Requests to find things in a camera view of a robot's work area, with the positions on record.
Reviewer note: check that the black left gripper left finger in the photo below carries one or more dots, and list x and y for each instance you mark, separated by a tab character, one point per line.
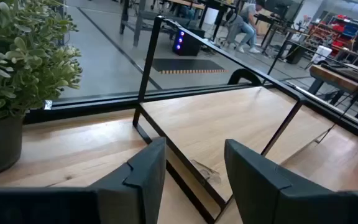
141	186

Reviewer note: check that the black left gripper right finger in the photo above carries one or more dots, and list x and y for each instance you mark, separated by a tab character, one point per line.
259	193

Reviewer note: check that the black floor mat striped edge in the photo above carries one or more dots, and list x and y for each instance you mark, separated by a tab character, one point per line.
185	65

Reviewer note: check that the wooden workbench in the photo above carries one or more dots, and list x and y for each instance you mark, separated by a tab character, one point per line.
337	79

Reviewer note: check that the black computer tower blue lights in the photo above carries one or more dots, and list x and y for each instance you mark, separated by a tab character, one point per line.
191	45

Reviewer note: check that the white bin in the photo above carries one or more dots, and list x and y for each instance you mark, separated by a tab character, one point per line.
322	54

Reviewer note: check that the black-legged background table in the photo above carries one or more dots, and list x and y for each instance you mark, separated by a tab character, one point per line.
139	25

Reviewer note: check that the person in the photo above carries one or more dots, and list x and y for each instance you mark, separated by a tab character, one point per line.
247	31

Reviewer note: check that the green potted plant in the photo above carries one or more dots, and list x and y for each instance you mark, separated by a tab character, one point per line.
17	68

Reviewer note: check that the red storage shelving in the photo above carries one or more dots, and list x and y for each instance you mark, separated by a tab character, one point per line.
339	28

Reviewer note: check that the wooden shelf with black frame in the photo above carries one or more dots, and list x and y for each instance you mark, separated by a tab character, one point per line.
228	124

